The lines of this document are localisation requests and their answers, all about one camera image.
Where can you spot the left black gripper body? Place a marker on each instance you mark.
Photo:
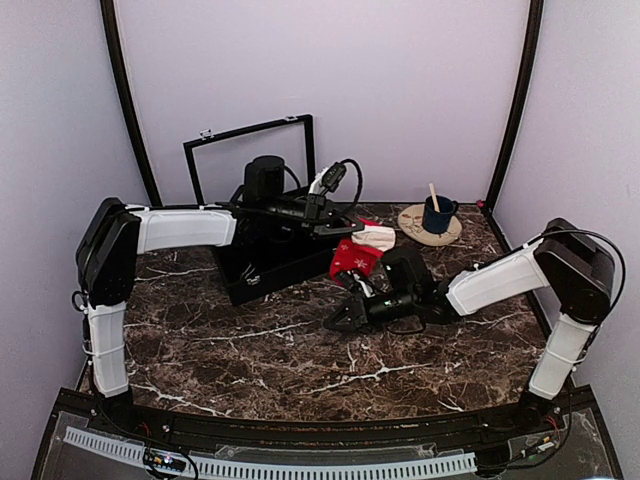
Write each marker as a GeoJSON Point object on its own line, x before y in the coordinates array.
{"type": "Point", "coordinates": [309, 220]}

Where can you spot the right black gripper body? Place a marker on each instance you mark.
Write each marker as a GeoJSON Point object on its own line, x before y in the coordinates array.
{"type": "Point", "coordinates": [402, 305]}

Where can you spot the red and beige sock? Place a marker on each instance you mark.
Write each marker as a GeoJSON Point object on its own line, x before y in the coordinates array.
{"type": "Point", "coordinates": [363, 249]}

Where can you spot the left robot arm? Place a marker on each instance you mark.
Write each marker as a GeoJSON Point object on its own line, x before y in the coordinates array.
{"type": "Point", "coordinates": [119, 233]}

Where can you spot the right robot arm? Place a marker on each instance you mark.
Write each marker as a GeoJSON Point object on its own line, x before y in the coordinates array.
{"type": "Point", "coordinates": [585, 270]}

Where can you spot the black display case box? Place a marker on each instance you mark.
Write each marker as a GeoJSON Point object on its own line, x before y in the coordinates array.
{"type": "Point", "coordinates": [282, 237]}

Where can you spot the dark blue mug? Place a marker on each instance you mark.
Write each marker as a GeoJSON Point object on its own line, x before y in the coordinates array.
{"type": "Point", "coordinates": [437, 220]}

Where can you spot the wooden stick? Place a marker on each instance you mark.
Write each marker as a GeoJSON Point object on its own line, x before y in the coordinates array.
{"type": "Point", "coordinates": [434, 197]}

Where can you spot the small green circuit board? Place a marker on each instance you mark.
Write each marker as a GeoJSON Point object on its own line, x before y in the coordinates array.
{"type": "Point", "coordinates": [161, 461]}

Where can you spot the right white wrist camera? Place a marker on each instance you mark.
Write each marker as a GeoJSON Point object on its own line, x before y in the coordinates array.
{"type": "Point", "coordinates": [357, 283]}

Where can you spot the white slotted cable duct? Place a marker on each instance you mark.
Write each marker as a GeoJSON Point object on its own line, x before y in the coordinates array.
{"type": "Point", "coordinates": [234, 462]}

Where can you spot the black front rail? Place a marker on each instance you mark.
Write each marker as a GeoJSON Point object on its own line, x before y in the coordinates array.
{"type": "Point", "coordinates": [475, 429]}

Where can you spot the left black frame post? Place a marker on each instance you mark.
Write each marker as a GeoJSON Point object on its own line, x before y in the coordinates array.
{"type": "Point", "coordinates": [125, 96]}

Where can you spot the black frame post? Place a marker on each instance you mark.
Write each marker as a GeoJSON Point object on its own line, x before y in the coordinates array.
{"type": "Point", "coordinates": [125, 96]}
{"type": "Point", "coordinates": [525, 70]}

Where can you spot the right black frame post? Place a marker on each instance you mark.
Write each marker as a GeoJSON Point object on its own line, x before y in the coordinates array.
{"type": "Point", "coordinates": [525, 70]}

